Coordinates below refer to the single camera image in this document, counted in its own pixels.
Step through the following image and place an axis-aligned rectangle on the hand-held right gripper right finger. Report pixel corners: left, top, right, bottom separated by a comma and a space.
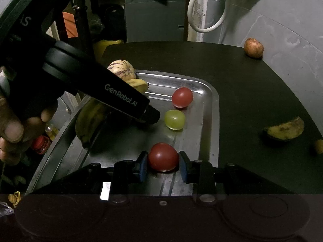
178, 151, 247, 203

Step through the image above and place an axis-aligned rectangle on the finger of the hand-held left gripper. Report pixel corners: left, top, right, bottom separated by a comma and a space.
137, 105, 160, 125

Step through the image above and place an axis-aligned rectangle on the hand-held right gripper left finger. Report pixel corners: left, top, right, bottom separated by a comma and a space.
83, 151, 149, 203

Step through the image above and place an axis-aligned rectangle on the red cherry tomato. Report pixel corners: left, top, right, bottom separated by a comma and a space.
172, 87, 194, 109
148, 142, 179, 172

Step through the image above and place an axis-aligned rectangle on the green grape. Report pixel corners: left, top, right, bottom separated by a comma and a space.
165, 110, 186, 131

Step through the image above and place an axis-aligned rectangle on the pale striped pepino melon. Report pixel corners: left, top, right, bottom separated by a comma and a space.
107, 59, 137, 81

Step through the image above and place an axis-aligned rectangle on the metal tray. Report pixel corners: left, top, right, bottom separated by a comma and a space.
25, 69, 220, 197

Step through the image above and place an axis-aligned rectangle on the yellow banana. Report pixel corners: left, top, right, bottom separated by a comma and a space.
75, 79, 149, 149

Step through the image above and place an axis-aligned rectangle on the brown spotted banana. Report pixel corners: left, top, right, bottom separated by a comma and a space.
263, 116, 305, 142

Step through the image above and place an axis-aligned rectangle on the person's left hand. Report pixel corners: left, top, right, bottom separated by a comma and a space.
0, 94, 58, 167

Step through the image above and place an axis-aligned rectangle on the yellow jerrycan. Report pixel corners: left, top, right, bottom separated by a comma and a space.
93, 39, 124, 63

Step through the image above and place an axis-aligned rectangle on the black bag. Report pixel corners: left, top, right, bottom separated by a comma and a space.
102, 5, 127, 42

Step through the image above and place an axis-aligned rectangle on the small yellow bottle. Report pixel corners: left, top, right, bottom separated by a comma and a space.
45, 122, 60, 142

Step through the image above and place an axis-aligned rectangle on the red lidded jar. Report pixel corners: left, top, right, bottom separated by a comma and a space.
31, 135, 52, 155

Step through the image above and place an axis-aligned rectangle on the grey cabinet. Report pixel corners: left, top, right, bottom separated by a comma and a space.
124, 0, 188, 43

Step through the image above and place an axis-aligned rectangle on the red apple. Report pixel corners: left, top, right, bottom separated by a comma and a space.
244, 38, 264, 58

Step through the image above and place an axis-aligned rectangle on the white hose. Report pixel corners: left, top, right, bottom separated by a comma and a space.
187, 0, 228, 33

